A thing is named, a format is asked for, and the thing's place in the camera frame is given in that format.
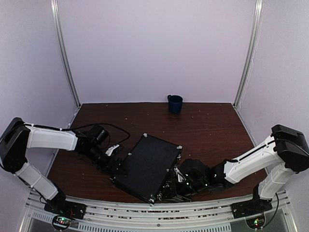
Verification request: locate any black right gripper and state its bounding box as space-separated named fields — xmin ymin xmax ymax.
xmin=162 ymin=179 xmax=207 ymax=203

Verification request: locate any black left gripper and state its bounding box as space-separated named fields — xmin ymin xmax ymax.
xmin=83 ymin=144 xmax=128 ymax=176

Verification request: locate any black poker set case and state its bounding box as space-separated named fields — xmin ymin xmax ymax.
xmin=111 ymin=133 xmax=183 ymax=205

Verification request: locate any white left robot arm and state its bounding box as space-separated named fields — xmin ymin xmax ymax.
xmin=0 ymin=117 xmax=124 ymax=215

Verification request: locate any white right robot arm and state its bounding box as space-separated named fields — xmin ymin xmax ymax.
xmin=158 ymin=125 xmax=309 ymax=214

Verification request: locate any dark blue mug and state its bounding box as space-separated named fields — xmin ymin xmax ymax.
xmin=167 ymin=95 xmax=183 ymax=114

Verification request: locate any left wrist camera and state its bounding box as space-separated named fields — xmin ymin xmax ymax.
xmin=87 ymin=125 xmax=124 ymax=157

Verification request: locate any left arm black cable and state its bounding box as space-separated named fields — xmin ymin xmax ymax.
xmin=57 ymin=122 xmax=131 ymax=143

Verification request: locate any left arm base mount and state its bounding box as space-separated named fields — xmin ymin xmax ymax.
xmin=40 ymin=188 xmax=86 ymax=232

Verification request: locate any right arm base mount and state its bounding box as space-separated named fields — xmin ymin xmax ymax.
xmin=231 ymin=186 xmax=273 ymax=230

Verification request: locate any right aluminium frame post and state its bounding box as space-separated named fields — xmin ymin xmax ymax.
xmin=233 ymin=0 xmax=264 ymax=109

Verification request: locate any aluminium frame post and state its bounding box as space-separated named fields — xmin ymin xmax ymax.
xmin=233 ymin=0 xmax=264 ymax=109
xmin=50 ymin=0 xmax=81 ymax=108

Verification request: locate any left aluminium frame post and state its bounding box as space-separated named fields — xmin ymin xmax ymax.
xmin=50 ymin=0 xmax=81 ymax=108

